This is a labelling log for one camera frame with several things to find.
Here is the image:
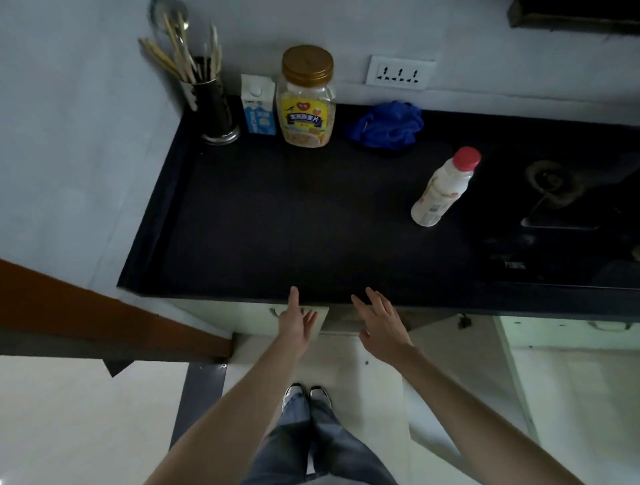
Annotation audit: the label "person's right hand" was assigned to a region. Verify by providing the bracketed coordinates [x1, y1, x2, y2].
[351, 287, 414, 366]

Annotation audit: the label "person's left hand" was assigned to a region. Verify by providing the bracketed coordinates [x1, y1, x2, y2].
[276, 286, 319, 355]

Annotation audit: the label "person's left forearm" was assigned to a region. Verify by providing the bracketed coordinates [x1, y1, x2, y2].
[144, 345, 307, 485]

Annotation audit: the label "person's right forearm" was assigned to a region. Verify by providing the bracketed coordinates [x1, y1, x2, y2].
[392, 344, 587, 485]

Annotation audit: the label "white cabinet drawer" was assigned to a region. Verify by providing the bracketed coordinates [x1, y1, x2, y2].
[167, 298, 331, 336]

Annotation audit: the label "person's left shoe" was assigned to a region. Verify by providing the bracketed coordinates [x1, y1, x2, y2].
[282, 383, 307, 411]

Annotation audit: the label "blue jeans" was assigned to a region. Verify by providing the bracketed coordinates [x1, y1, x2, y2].
[240, 392, 398, 485]

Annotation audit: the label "white bottle with red cap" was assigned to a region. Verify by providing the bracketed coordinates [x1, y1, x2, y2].
[410, 146, 482, 228]

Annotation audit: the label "blue cloth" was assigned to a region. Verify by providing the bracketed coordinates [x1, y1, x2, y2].
[345, 101, 425, 151]

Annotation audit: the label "cereal jar with gold lid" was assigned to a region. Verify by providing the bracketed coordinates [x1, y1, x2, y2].
[276, 45, 337, 149]

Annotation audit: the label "brown wooden door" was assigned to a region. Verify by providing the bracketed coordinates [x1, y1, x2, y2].
[0, 257, 237, 361]

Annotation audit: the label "white and blue milk carton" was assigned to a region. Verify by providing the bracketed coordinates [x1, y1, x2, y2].
[240, 74, 277, 136]

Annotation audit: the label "black glass gas stove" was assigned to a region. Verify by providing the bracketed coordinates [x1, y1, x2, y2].
[475, 145, 640, 295]

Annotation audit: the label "black metal utensil holder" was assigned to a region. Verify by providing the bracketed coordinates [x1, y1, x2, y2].
[190, 75, 241, 147]

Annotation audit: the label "round stove burner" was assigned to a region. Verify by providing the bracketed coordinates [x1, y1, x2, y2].
[524, 160, 586, 208]

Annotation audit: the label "white cabinet door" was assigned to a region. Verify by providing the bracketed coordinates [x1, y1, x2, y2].
[492, 315, 640, 485]

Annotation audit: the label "bundle of wooden chopsticks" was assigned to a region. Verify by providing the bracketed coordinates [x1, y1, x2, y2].
[138, 12, 224, 85]

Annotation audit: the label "metal spoon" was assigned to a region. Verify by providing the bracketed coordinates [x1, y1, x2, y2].
[150, 0, 198, 83]

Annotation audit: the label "dark range hood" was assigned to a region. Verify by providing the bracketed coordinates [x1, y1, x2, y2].
[507, 0, 640, 36]

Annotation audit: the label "white wall socket strip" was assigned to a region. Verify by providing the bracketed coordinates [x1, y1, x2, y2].
[365, 55, 437, 91]

